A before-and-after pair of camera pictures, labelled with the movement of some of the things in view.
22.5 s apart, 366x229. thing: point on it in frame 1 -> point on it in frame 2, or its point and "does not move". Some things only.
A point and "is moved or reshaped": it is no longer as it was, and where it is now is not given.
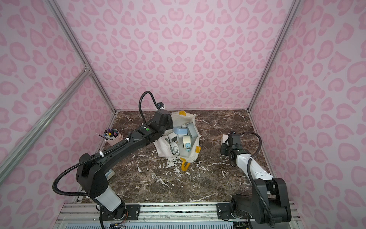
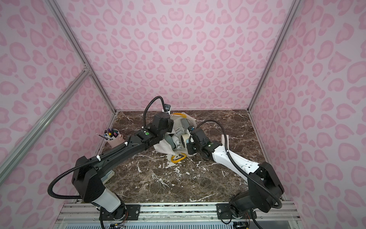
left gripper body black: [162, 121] does not move
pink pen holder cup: [112, 136] does not move
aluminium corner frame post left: [66, 26] does not move
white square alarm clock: [224, 138] does not move
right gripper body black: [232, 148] -> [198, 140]
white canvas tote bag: [179, 119] is moved or reshaped
